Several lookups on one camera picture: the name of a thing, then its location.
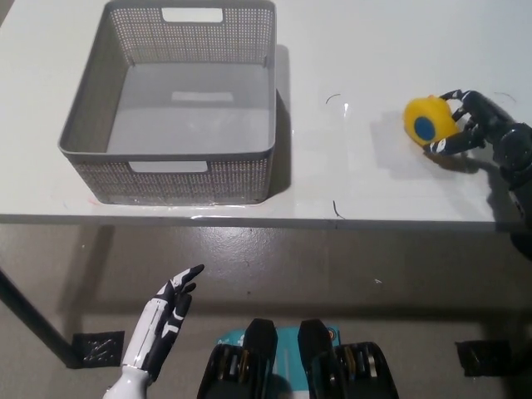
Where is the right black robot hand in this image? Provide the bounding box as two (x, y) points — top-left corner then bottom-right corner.
(422, 87), (515, 157)

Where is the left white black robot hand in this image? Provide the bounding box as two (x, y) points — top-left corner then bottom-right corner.
(120, 264), (206, 383)

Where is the yellow rubber duck toy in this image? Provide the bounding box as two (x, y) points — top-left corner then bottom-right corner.
(403, 95), (462, 156)

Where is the black teal robot body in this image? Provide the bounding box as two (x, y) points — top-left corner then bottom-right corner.
(195, 318), (400, 399)

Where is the grey perforated plastic basket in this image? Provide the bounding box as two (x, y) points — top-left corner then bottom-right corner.
(57, 0), (278, 206)

